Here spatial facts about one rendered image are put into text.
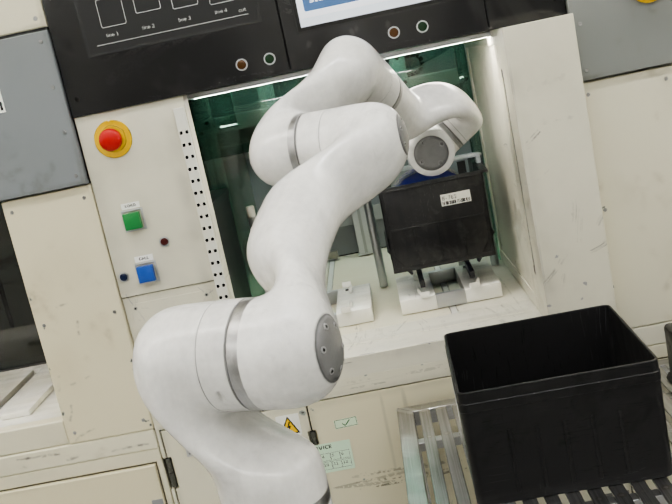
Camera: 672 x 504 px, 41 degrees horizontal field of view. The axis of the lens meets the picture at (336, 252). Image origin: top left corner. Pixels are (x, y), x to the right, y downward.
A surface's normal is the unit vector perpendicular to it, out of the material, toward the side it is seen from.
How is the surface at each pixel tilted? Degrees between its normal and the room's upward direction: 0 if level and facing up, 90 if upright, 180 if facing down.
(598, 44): 90
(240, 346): 65
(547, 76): 90
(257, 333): 53
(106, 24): 90
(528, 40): 90
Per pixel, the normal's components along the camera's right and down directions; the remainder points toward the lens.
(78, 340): -0.02, 0.21
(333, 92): 0.33, 0.52
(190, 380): -0.36, 0.28
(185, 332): -0.39, -0.55
